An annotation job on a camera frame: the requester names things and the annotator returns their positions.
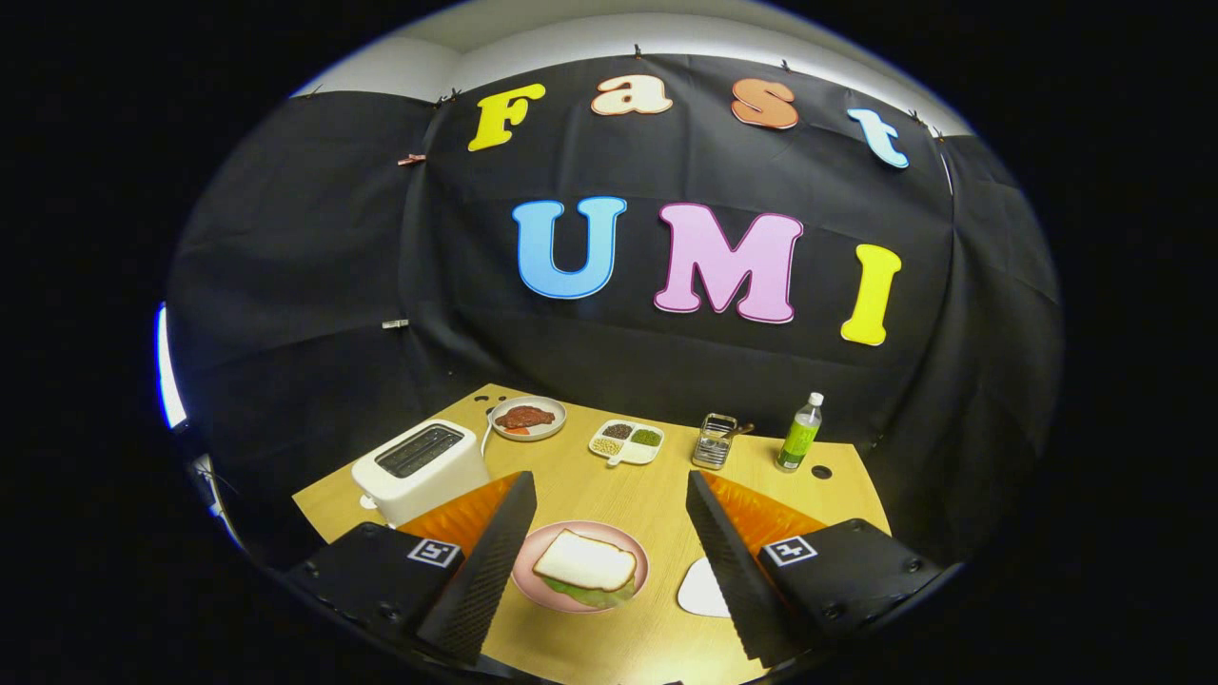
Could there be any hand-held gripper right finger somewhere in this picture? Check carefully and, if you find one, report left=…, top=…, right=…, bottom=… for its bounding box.
left=684, top=471, right=944, bottom=668

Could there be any divided white bean dish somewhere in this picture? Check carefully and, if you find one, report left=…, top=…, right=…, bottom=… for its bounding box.
left=588, top=420, right=665, bottom=468

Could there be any white square plate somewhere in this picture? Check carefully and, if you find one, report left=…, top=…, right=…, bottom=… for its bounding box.
left=678, top=558, right=735, bottom=619

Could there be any computer monitor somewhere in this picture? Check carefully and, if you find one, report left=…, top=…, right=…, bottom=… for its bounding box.
left=155, top=303, right=189, bottom=431

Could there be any pink plate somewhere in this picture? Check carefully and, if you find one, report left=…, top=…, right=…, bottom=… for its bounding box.
left=511, top=520, right=650, bottom=614

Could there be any green drink bottle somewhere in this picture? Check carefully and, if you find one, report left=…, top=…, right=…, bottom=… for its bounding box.
left=776, top=392, right=825, bottom=473

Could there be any green lettuce leaf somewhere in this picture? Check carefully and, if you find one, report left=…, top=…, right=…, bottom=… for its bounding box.
left=542, top=575, right=637, bottom=610

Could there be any metal wire basket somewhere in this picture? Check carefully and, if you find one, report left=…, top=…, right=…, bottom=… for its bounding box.
left=692, top=413, right=738, bottom=471

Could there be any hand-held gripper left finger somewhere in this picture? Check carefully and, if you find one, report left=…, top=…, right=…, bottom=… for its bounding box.
left=285, top=471, right=540, bottom=667

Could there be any toasted bread slice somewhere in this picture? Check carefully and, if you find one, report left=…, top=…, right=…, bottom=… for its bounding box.
left=532, top=529, right=638, bottom=593

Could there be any black backdrop cloth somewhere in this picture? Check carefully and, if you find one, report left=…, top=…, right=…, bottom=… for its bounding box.
left=167, top=52, right=1065, bottom=572

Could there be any round white plate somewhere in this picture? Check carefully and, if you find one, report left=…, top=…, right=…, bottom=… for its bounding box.
left=488, top=396, right=568, bottom=442

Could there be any white toaster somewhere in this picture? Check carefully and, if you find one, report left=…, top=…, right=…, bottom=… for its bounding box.
left=351, top=420, right=491, bottom=527

